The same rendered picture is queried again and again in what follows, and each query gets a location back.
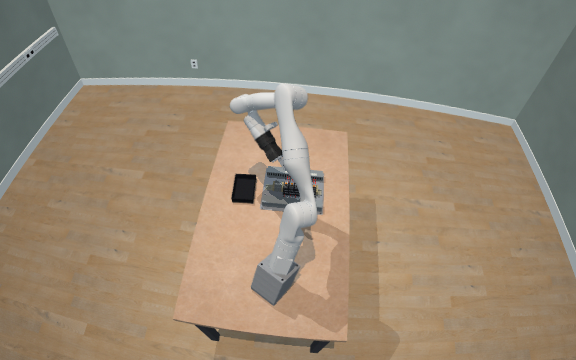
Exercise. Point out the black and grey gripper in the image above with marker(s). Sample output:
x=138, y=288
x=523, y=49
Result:
x=266, y=141

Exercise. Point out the grey relay panel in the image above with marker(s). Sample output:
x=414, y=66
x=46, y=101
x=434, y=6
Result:
x=276, y=197

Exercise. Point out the black parts tray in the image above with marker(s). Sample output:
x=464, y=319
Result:
x=244, y=188

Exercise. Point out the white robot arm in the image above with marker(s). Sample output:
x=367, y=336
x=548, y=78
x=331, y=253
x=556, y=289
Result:
x=295, y=154

